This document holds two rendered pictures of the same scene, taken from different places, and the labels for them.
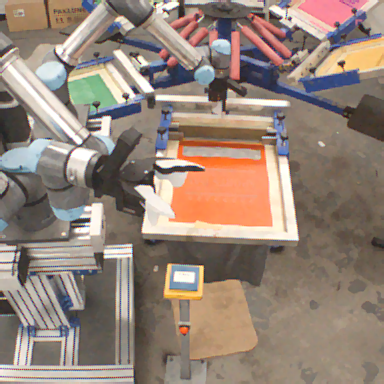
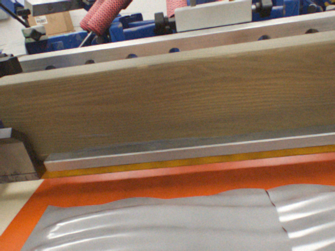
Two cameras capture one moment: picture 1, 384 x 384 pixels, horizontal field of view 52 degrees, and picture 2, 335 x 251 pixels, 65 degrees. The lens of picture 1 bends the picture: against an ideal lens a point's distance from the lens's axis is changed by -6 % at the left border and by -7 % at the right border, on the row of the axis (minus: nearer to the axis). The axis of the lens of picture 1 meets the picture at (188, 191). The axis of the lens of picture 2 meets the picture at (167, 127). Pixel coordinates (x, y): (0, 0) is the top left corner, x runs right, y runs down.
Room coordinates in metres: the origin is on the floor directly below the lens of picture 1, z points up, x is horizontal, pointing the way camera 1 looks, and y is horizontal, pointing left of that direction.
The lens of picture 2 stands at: (1.38, -0.10, 1.10)
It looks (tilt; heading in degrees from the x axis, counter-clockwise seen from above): 26 degrees down; 3
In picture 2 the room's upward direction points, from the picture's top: 9 degrees counter-clockwise
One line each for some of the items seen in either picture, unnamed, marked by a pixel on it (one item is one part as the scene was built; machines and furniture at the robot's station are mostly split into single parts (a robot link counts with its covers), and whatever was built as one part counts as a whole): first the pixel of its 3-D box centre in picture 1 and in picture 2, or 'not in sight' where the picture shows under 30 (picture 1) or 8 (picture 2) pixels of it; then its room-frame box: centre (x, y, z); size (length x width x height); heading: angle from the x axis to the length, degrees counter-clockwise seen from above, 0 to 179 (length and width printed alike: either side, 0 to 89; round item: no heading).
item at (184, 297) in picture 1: (185, 337); not in sight; (0.82, 0.01, 0.48); 0.22 x 0.22 x 0.96; 86
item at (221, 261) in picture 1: (217, 255); not in sight; (1.08, -0.12, 0.74); 0.45 x 0.03 x 0.43; 86
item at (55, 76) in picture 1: (52, 83); not in sight; (1.36, 0.51, 1.42); 0.13 x 0.12 x 0.14; 9
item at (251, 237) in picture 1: (221, 169); not in sight; (1.38, -0.14, 0.97); 0.79 x 0.58 x 0.04; 176
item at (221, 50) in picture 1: (220, 54); not in sight; (1.59, -0.13, 1.42); 0.09 x 0.08 x 0.11; 99
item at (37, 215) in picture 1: (33, 200); not in sight; (0.86, 0.47, 1.31); 0.15 x 0.15 x 0.10
